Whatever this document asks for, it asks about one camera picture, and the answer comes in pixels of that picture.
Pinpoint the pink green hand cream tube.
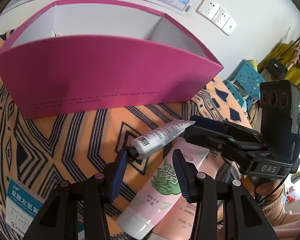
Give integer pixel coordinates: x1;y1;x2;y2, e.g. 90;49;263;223
116;138;209;239

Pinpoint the white barcode tube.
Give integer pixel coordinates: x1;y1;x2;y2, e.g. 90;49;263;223
127;120;195;159

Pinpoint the large pink cream tube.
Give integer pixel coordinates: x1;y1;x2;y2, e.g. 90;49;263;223
149;152;239;240

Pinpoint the teal white medicine box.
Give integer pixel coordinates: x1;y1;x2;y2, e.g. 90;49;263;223
6;179;43;238

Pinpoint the pink sleeve forearm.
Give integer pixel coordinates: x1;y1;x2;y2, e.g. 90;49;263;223
261;190;300;240

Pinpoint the person's right hand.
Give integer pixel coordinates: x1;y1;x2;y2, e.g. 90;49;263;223
241;176;284;200

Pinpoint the blue plastic basket rack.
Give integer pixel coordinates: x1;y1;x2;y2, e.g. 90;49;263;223
224;60;264;112

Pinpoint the orange patterned blanket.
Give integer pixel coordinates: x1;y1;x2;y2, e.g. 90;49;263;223
0;28;253;240

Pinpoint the yellow hanging coat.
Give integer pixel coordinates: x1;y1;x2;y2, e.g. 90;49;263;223
257;43;300;88

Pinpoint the black handbag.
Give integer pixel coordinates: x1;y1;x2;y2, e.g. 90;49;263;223
265;59;288;80

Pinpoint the pink cardboard box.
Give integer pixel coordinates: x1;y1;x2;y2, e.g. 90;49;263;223
0;0;223;119

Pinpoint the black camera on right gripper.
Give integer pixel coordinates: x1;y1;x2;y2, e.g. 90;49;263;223
260;80;300;140

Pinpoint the white wall socket panel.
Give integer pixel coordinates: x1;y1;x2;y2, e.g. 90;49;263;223
196;0;238;36

